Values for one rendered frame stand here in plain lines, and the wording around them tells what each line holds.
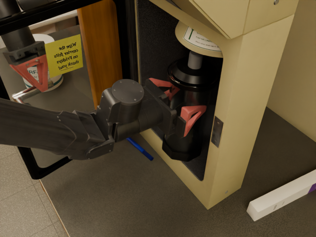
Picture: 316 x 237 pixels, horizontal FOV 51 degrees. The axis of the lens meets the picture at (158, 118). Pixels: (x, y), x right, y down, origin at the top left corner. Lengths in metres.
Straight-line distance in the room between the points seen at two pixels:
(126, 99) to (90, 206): 0.36
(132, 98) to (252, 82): 0.20
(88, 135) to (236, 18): 0.30
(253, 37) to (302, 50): 0.49
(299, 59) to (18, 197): 1.67
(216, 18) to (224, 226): 0.52
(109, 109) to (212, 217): 0.39
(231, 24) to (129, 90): 0.21
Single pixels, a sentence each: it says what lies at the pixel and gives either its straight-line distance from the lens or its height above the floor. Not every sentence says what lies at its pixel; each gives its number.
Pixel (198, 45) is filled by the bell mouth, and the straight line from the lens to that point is 0.61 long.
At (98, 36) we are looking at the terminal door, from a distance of 0.71.
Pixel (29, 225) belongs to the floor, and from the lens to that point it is 1.99.
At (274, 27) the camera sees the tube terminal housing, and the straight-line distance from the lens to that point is 0.54.
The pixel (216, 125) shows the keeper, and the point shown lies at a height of 1.22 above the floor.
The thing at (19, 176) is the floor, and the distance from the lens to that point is 2.20.
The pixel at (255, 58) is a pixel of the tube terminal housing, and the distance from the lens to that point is 0.54.
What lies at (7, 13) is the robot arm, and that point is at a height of 1.35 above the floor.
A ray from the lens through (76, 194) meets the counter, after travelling 0.86.
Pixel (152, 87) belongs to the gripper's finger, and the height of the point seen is 1.22.
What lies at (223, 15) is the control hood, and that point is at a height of 1.45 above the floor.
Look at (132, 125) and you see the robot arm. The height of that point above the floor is 1.21.
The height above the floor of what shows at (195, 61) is 1.28.
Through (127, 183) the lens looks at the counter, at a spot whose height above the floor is 0.94.
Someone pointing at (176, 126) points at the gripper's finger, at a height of 1.17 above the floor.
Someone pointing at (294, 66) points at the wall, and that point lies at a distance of 1.03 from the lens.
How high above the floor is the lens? 1.65
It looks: 44 degrees down
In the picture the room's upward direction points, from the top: straight up
